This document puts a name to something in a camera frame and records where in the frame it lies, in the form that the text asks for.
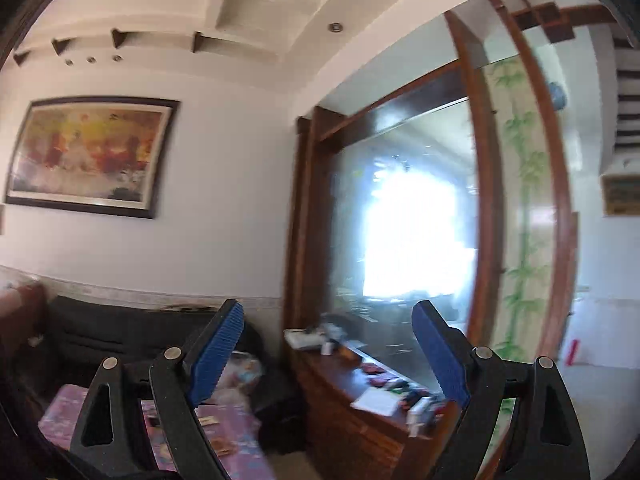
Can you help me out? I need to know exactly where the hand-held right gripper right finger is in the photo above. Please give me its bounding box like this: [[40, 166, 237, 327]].
[[411, 300, 591, 480]]

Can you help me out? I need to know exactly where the framed wall painting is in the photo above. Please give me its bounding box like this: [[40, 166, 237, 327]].
[[4, 96, 181, 220]]

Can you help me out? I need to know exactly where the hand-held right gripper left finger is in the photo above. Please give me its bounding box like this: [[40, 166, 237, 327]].
[[70, 299, 246, 480]]

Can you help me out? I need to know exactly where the bamboo print glass panel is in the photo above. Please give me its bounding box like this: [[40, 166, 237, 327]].
[[482, 55, 557, 361]]

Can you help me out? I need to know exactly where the clear plastic bag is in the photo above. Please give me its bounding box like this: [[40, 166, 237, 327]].
[[215, 352, 266, 406]]

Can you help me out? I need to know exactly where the white paper sheet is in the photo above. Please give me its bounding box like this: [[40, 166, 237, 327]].
[[350, 389, 402, 417]]

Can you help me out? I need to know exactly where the white flat box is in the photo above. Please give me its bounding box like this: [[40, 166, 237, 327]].
[[285, 329, 324, 351]]

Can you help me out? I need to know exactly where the small framed picture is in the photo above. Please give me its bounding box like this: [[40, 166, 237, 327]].
[[600, 172, 640, 218]]

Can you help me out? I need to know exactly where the red-brown armchair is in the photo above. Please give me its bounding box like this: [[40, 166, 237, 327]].
[[0, 280, 49, 361]]

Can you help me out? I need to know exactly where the wooden display cabinet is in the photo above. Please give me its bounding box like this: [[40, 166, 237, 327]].
[[282, 0, 581, 480]]

